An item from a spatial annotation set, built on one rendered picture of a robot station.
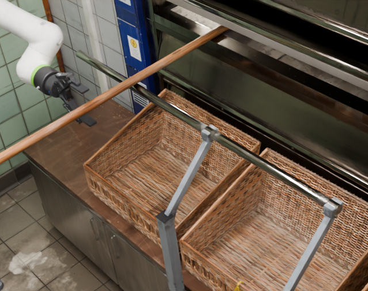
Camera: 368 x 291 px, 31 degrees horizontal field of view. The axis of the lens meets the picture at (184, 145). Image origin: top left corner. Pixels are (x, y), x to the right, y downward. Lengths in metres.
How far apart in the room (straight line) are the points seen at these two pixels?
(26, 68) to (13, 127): 1.29
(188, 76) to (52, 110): 1.28
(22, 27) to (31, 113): 1.35
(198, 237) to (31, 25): 0.96
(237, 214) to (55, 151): 0.96
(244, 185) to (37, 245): 1.37
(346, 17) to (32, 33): 1.08
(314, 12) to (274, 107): 0.49
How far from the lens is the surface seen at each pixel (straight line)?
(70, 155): 2.99
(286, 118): 2.35
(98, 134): 3.07
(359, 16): 1.93
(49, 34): 2.40
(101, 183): 2.63
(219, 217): 2.42
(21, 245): 3.49
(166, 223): 2.09
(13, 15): 2.38
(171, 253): 2.19
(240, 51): 2.39
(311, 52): 1.90
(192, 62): 2.63
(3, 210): 3.71
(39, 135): 2.11
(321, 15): 2.00
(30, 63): 2.40
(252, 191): 2.51
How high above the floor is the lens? 2.45
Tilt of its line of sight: 40 degrees down
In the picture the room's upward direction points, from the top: 7 degrees counter-clockwise
